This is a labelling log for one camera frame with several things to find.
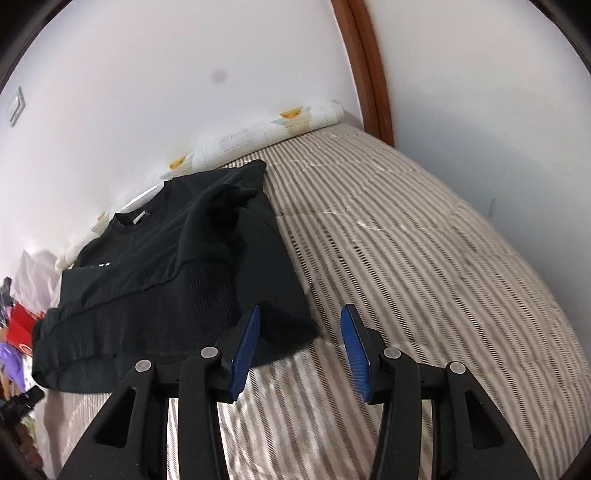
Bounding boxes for red paper shopping bag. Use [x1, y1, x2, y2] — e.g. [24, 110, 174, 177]
[7, 305, 47, 358]

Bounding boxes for purple plastic item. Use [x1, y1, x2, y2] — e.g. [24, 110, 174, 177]
[0, 344, 25, 388]

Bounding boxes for white plastic bag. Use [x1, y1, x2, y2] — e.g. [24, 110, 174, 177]
[11, 249, 63, 315]

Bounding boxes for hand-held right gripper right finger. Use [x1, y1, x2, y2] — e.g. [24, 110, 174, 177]
[339, 305, 513, 480]

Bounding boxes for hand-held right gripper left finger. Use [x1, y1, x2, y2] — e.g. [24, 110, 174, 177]
[58, 304, 262, 480]

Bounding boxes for white wall light switch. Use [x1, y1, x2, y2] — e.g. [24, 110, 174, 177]
[7, 87, 26, 126]

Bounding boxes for black sweatshirt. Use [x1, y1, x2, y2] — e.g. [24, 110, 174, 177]
[31, 159, 321, 393]

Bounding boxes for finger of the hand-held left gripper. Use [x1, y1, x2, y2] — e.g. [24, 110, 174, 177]
[0, 387, 45, 416]

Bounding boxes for rolled white floral cloth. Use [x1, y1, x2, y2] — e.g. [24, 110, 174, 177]
[58, 99, 345, 268]

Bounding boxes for striped bed blanket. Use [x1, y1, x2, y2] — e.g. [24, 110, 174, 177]
[34, 127, 585, 480]

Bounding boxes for brown wooden door frame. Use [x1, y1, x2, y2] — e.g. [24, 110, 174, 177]
[330, 0, 395, 147]

